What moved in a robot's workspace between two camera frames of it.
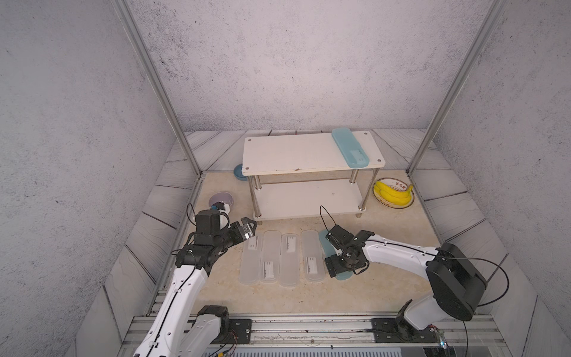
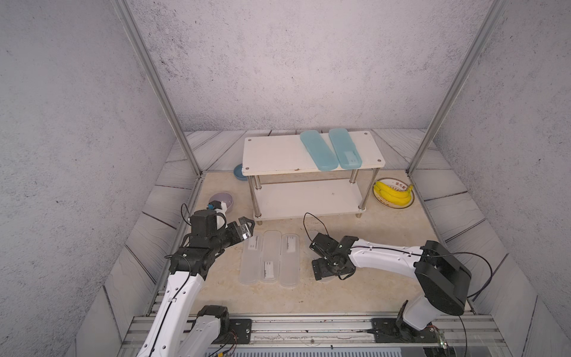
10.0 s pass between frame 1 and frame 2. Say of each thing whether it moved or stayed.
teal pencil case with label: moved
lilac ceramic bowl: stayed
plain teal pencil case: moved
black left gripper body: stayed
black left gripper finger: stayed
